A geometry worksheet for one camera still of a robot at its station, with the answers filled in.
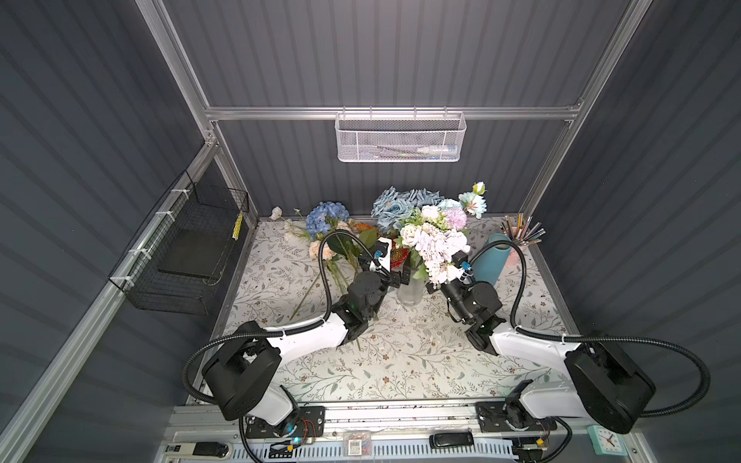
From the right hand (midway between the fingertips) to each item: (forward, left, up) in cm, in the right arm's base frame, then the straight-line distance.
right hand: (433, 253), depth 75 cm
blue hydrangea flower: (+25, +36, -13) cm, 46 cm away
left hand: (0, +10, 0) cm, 10 cm away
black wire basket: (-7, +65, +2) cm, 65 cm away
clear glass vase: (0, +4, -23) cm, 23 cm away
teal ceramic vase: (+5, -19, -12) cm, 23 cm away
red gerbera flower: (-2, +9, +1) cm, 10 cm away
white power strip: (-42, +61, -24) cm, 78 cm away
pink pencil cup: (+18, -36, -26) cm, 48 cm away
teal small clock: (-39, -41, -25) cm, 62 cm away
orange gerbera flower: (+23, +20, -14) cm, 34 cm away
